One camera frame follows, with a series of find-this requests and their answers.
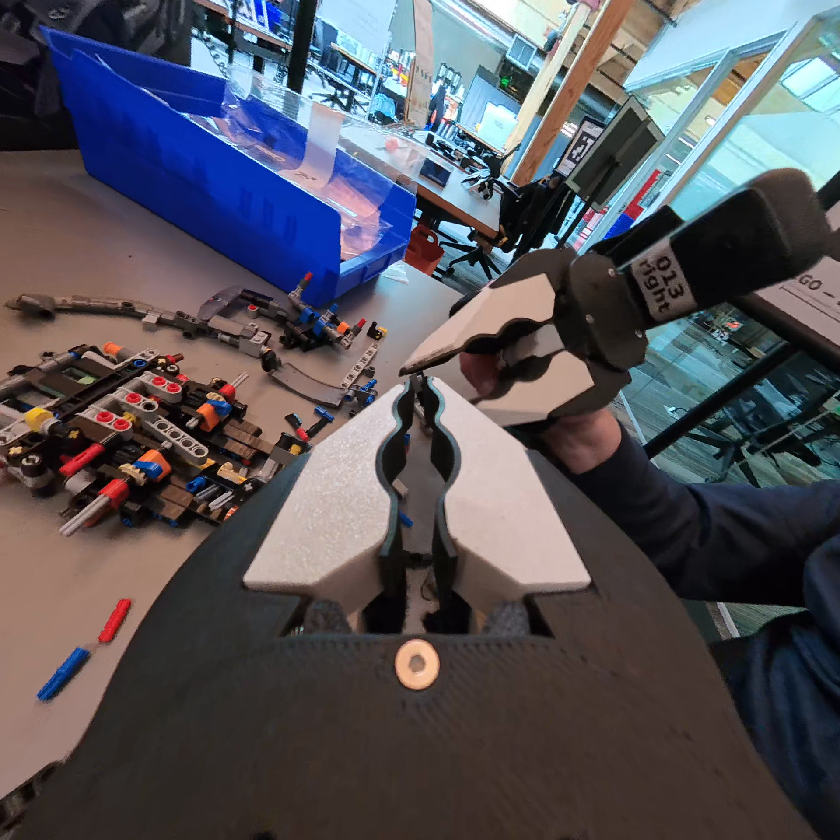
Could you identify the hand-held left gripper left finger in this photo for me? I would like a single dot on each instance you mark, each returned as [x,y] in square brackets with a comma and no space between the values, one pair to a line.
[328,518]

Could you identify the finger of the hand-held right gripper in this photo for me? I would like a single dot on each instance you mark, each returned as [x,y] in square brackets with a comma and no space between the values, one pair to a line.
[558,394]
[499,305]

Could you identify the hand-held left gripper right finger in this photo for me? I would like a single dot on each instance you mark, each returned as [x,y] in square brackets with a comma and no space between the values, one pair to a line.
[512,518]

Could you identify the person's right forearm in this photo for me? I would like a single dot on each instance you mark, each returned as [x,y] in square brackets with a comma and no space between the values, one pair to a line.
[689,525]

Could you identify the small black yellow lego piece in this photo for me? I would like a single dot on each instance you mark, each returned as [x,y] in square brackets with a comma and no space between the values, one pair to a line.
[375,331]

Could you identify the dark grey curved lego panel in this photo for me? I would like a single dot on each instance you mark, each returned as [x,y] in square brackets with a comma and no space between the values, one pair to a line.
[308,386]

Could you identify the long light grey lego beam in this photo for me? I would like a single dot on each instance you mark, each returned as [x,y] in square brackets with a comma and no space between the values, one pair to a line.
[359,371]

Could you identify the blue lego suspension assembly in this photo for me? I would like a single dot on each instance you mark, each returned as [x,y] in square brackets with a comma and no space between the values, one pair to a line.
[315,325]

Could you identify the multicoloured lego chassis assembly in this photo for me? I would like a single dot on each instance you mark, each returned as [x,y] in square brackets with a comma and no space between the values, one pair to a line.
[118,426]

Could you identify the red lego pin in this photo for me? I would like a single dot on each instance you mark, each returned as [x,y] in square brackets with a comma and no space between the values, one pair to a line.
[115,620]

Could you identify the blue lego pin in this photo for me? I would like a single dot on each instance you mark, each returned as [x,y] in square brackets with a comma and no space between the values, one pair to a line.
[64,673]

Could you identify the person's right hand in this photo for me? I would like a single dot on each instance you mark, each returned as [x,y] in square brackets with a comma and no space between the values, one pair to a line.
[577,439]

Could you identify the red basket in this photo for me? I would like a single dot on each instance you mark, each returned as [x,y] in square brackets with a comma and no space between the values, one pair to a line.
[425,253]

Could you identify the black office chair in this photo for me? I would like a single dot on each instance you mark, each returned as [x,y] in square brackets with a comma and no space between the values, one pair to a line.
[525,210]

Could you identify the wooden desk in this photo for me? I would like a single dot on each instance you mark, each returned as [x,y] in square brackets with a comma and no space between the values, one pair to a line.
[459,197]

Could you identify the small black screen device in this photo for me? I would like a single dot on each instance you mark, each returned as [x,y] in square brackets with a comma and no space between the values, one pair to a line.
[435,172]

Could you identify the black monitor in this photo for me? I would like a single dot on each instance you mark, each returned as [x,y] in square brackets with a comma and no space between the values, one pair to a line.
[617,151]

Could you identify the black white marker tag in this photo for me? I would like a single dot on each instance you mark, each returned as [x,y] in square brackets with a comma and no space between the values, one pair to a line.
[583,144]

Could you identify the empty clear plastic bags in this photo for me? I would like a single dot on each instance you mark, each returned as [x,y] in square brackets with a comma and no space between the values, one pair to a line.
[295,151]

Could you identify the blue plastic bin with label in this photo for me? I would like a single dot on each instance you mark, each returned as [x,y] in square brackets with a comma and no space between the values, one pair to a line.
[197,197]

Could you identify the black pole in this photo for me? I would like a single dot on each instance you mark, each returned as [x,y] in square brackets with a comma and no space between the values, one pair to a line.
[302,46]

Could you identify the wooden post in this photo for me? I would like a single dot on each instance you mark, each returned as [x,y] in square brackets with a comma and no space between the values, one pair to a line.
[571,85]

